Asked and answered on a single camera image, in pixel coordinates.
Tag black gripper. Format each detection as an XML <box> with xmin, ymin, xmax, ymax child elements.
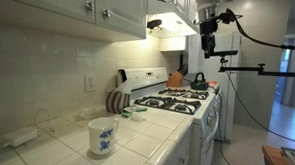
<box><xmin>198</xmin><ymin>19</ymin><xmax>219</xmax><ymax>60</ymax></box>

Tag white cabinet above hood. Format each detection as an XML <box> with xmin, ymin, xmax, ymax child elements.
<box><xmin>154</xmin><ymin>0</ymin><xmax>200</xmax><ymax>29</ymax></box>

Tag white base cabinet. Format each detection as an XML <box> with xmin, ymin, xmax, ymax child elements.
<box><xmin>146</xmin><ymin>124</ymin><xmax>194</xmax><ymax>165</ymax></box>

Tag orange pot holder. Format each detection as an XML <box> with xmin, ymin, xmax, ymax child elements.
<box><xmin>206</xmin><ymin>80</ymin><xmax>220</xmax><ymax>89</ymax></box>

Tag dark teal kettle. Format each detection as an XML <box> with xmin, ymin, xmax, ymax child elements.
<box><xmin>189</xmin><ymin>71</ymin><xmax>210</xmax><ymax>92</ymax></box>

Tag wooden knife block with knives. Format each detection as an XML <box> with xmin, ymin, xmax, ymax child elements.
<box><xmin>165</xmin><ymin>61</ymin><xmax>189</xmax><ymax>89</ymax></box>

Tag white range hood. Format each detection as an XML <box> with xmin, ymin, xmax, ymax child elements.
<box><xmin>145</xmin><ymin>0</ymin><xmax>203</xmax><ymax>42</ymax></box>

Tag white refrigerator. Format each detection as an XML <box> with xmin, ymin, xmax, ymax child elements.
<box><xmin>183</xmin><ymin>28</ymin><xmax>244</xmax><ymax>143</ymax></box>

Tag black stove grate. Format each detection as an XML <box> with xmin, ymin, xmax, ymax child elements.
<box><xmin>133</xmin><ymin>94</ymin><xmax>203</xmax><ymax>116</ymax></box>
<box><xmin>157</xmin><ymin>87</ymin><xmax>211</xmax><ymax>101</ymax></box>

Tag white gas stove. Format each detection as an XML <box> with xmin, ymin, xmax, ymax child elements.
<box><xmin>113</xmin><ymin>64</ymin><xmax>224</xmax><ymax>165</ymax></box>

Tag green and white cloth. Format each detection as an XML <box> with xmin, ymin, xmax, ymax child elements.
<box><xmin>120</xmin><ymin>104</ymin><xmax>148</xmax><ymax>122</ymax></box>

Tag striped fabric tissue box cover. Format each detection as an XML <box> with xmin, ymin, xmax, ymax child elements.
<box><xmin>104</xmin><ymin>88</ymin><xmax>132</xmax><ymax>116</ymax></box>

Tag wooden table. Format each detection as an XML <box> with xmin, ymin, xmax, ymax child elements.
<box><xmin>260</xmin><ymin>145</ymin><xmax>295</xmax><ymax>165</ymax></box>

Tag small crumpled white paper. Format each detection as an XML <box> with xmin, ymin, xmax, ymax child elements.
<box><xmin>75</xmin><ymin>104</ymin><xmax>98</xmax><ymax>120</ymax></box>

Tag white mug blue flowers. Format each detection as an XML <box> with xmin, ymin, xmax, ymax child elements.
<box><xmin>85</xmin><ymin>115</ymin><xmax>121</xmax><ymax>157</ymax></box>

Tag white power adapter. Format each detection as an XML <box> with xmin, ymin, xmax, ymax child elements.
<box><xmin>1</xmin><ymin>124</ymin><xmax>40</xmax><ymax>149</ymax></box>

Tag black stereo camera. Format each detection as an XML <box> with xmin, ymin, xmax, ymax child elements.
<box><xmin>208</xmin><ymin>48</ymin><xmax>239</xmax><ymax>59</ymax></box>

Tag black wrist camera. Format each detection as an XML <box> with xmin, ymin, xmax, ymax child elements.
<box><xmin>217</xmin><ymin>8</ymin><xmax>239</xmax><ymax>26</ymax></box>

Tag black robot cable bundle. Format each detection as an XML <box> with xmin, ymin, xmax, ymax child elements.
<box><xmin>232</xmin><ymin>15</ymin><xmax>295</xmax><ymax>51</ymax></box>

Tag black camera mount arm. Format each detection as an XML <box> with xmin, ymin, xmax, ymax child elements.
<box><xmin>217</xmin><ymin>57</ymin><xmax>295</xmax><ymax>79</ymax></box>

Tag thin black cable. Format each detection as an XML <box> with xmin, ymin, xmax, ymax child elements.
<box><xmin>212</xmin><ymin>86</ymin><xmax>245</xmax><ymax>165</ymax></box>
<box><xmin>219</xmin><ymin>62</ymin><xmax>295</xmax><ymax>143</ymax></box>

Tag white wall outlet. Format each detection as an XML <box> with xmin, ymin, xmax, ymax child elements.
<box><xmin>83</xmin><ymin>73</ymin><xmax>97</xmax><ymax>94</ymax></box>

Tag white wall cabinet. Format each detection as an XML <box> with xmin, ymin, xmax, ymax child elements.
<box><xmin>0</xmin><ymin>0</ymin><xmax>149</xmax><ymax>45</ymax></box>

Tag thin white adapter cable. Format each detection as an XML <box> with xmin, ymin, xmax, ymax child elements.
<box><xmin>32</xmin><ymin>107</ymin><xmax>58</xmax><ymax>137</ymax></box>

